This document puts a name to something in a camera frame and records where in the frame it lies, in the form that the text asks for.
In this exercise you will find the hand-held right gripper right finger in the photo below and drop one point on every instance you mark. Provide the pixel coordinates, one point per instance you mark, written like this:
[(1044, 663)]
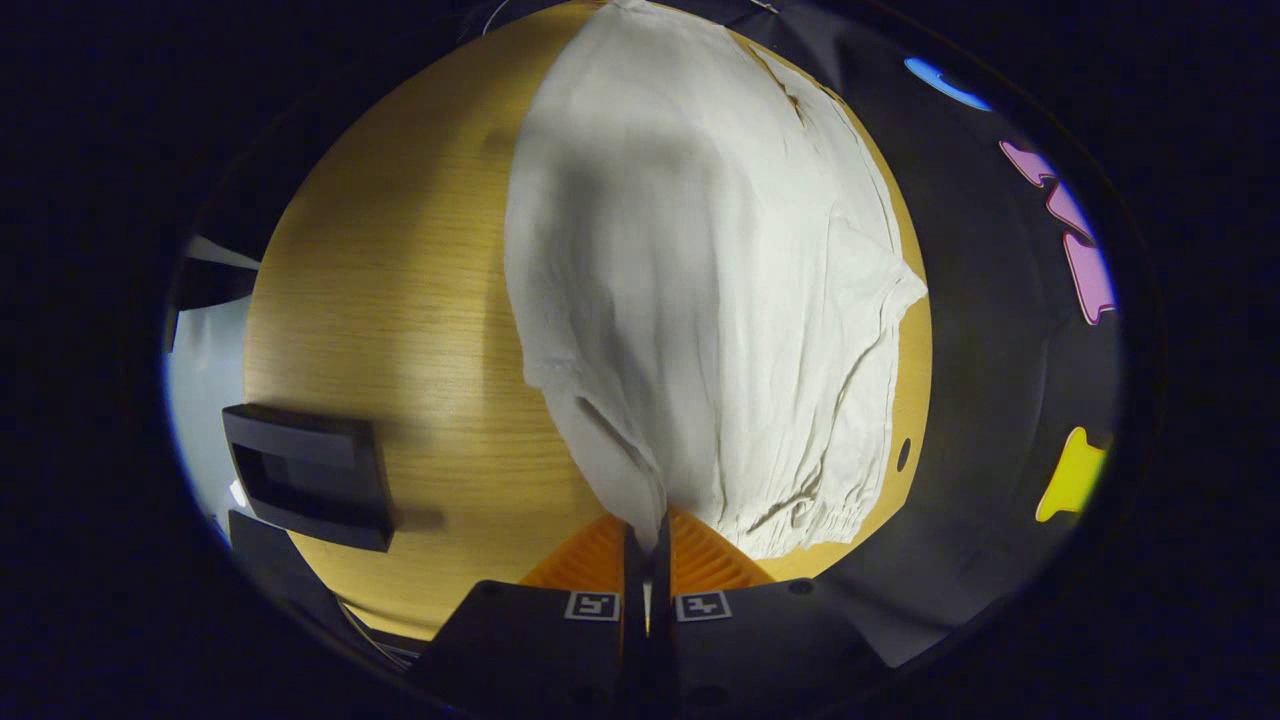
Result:
[(662, 660)]

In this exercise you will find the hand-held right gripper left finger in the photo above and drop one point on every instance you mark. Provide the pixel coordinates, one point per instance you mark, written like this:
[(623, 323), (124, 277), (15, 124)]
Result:
[(633, 660)]

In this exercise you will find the white jeans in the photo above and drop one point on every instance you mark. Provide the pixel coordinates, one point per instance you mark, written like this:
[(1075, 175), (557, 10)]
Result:
[(700, 300)]

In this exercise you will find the black backdrop cloth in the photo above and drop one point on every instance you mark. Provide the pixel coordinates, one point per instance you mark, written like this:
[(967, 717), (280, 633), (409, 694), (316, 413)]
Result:
[(980, 400)]

